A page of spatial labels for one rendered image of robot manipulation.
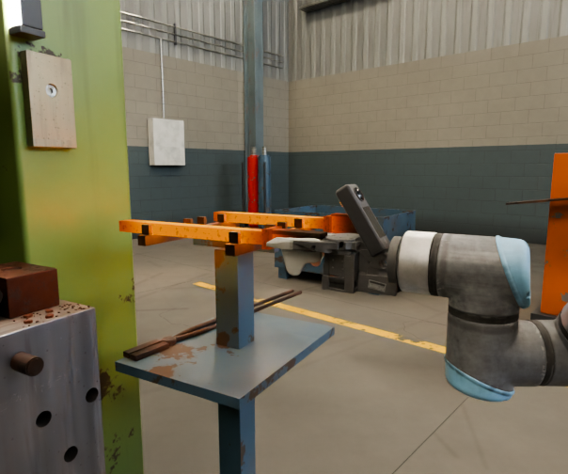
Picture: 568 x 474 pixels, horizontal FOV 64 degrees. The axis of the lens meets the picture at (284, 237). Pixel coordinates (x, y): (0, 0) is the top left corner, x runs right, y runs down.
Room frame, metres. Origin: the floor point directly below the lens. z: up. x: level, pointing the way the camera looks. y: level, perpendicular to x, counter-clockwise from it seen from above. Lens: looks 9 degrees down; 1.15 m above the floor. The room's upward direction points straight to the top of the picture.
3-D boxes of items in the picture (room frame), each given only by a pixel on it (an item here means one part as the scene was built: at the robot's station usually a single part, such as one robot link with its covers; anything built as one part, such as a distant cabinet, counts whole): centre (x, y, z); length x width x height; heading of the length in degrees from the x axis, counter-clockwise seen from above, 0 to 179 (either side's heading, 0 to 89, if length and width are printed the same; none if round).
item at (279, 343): (0.95, 0.11, 0.76); 0.40 x 0.30 x 0.02; 151
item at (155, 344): (1.10, 0.13, 0.77); 0.60 x 0.04 x 0.01; 144
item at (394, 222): (4.65, -0.62, 0.36); 1.21 x 0.81 x 0.72; 54
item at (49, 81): (0.89, 0.45, 1.27); 0.09 x 0.02 x 0.17; 150
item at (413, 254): (0.65, -0.20, 1.01); 0.10 x 0.05 x 0.09; 151
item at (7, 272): (0.74, 0.45, 0.95); 0.12 x 0.09 x 0.07; 60
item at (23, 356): (0.61, 0.37, 0.87); 0.04 x 0.03 x 0.03; 60
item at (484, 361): (0.60, -0.29, 0.89); 0.12 x 0.09 x 0.12; 89
